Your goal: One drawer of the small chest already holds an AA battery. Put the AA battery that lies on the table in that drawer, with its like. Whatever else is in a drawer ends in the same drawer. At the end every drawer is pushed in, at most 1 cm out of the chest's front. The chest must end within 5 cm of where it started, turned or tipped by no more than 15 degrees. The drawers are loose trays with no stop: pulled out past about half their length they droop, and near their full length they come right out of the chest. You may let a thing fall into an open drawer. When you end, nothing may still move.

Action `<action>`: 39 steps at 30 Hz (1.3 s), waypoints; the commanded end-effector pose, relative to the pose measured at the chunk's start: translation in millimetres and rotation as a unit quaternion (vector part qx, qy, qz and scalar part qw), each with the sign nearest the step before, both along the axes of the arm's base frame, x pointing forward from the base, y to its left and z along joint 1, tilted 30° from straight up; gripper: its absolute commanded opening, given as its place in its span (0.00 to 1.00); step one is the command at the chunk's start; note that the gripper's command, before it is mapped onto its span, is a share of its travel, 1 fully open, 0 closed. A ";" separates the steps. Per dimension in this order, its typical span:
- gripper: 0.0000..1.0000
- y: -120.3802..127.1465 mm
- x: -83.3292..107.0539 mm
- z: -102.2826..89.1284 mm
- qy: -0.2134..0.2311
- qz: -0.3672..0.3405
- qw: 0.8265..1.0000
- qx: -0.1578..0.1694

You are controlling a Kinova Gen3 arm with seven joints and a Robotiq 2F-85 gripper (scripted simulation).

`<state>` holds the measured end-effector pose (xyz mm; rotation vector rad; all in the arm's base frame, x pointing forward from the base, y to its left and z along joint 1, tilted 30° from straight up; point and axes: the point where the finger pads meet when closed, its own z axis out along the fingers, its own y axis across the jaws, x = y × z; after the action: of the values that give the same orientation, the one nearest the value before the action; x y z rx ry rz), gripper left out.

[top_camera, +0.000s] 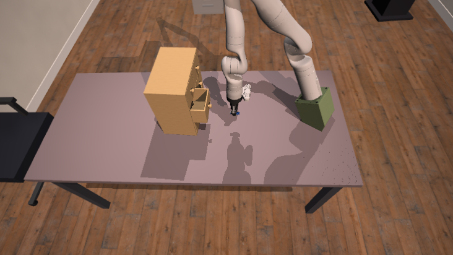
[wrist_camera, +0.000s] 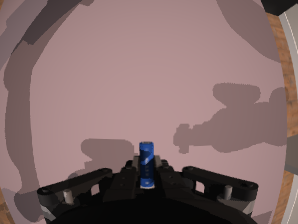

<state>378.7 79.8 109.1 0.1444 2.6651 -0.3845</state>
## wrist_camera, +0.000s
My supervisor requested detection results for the blue aa battery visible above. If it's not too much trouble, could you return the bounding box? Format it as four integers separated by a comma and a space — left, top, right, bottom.
139, 142, 154, 188

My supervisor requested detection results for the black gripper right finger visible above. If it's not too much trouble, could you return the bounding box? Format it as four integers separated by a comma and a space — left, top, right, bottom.
153, 155, 259, 217

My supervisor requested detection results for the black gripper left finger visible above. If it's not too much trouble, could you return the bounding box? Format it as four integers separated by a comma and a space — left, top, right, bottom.
37, 156, 141, 224

